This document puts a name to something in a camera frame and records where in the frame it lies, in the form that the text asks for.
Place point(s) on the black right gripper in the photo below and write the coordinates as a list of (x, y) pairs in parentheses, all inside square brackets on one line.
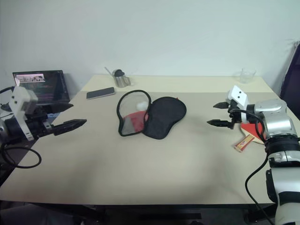
[(234, 117)]

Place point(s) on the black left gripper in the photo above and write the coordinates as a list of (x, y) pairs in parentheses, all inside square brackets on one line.
[(39, 124)]

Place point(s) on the red paddle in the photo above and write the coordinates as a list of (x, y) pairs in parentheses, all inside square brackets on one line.
[(248, 131)]

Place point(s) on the black and red paddle case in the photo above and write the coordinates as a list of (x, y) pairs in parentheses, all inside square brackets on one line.
[(164, 117)]

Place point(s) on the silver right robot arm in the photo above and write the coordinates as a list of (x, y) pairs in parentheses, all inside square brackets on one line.
[(276, 117)]

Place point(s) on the white ping pong ball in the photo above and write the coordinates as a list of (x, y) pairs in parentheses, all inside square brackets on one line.
[(142, 105)]

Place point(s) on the open laptop computer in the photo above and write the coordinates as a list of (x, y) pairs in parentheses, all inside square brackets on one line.
[(47, 86)]

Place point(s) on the black smartphone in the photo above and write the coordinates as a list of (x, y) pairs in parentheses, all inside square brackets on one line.
[(100, 93)]

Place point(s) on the thin clear stirring stick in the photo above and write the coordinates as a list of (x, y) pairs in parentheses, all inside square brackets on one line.
[(109, 71)]

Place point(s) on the stainless steel cup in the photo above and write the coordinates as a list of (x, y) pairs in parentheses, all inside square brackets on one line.
[(122, 80)]

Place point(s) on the black object in steel cup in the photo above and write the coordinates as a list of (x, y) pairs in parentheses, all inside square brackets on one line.
[(118, 73)]

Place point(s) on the black upright panel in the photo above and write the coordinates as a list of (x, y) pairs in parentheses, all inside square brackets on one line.
[(291, 77)]

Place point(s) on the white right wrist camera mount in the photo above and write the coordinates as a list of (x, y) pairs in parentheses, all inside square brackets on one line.
[(237, 95)]

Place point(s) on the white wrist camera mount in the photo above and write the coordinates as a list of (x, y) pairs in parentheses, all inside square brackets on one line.
[(237, 95), (20, 98)]

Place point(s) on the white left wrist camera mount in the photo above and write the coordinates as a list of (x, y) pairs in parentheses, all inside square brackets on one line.
[(20, 98)]

